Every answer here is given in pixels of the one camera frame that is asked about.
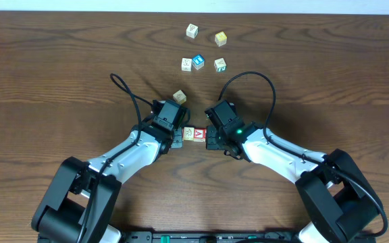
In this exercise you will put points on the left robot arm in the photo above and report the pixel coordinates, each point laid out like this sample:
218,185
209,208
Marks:
79,202

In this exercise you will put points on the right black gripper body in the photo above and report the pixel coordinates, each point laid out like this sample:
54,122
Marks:
216,140

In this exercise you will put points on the red A block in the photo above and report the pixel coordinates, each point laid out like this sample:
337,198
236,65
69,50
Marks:
199,135

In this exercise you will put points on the blue top block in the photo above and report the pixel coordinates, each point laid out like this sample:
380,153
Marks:
198,62

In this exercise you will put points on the white block top left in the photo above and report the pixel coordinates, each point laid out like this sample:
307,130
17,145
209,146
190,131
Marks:
192,31

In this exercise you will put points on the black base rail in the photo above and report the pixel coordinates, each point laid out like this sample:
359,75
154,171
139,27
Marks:
206,237

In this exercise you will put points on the yellow top block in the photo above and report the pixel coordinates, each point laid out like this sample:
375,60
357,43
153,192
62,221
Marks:
221,38

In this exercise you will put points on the white block green side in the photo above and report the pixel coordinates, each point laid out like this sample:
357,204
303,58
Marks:
220,65

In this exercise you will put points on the white block yellow side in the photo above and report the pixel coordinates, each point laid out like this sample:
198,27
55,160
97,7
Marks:
188,133

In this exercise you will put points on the white dragonfly block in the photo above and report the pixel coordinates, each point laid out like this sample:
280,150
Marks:
179,97

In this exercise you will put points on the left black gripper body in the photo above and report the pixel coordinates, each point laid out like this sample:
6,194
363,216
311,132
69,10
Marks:
177,138

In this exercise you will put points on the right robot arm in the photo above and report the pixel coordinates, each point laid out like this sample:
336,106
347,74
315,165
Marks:
340,202

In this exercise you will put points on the white block number four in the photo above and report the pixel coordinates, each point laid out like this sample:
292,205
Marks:
186,64

